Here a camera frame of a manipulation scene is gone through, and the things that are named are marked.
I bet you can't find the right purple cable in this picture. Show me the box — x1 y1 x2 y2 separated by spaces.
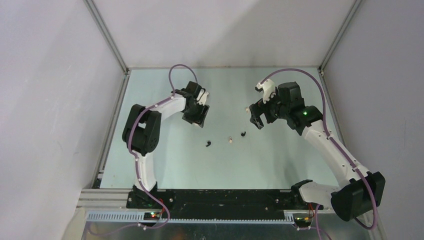
258 68 379 231

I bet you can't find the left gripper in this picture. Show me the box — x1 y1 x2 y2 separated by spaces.
182 100 209 128

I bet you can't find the aluminium frame profile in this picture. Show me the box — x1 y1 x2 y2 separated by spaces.
83 0 129 74

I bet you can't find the purple cable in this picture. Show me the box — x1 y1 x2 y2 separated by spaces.
258 68 379 231
127 63 199 230

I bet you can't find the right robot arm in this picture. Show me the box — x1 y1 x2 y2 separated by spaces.
249 79 386 222

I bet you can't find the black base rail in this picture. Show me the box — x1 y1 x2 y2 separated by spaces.
126 187 309 220

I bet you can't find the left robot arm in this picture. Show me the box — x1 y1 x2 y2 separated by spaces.
122 81 210 208

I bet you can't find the grey cable duct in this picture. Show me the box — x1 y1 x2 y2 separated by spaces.
86 211 295 225

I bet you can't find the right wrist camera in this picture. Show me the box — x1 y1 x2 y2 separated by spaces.
255 78 276 104

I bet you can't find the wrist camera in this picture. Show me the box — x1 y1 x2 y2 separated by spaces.
196 90 209 106
255 78 276 104

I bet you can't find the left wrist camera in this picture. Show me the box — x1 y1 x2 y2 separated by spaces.
196 90 209 106

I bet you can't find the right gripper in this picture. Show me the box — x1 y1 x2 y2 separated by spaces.
249 87 290 129

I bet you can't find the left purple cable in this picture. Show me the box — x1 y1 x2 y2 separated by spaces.
127 63 199 230

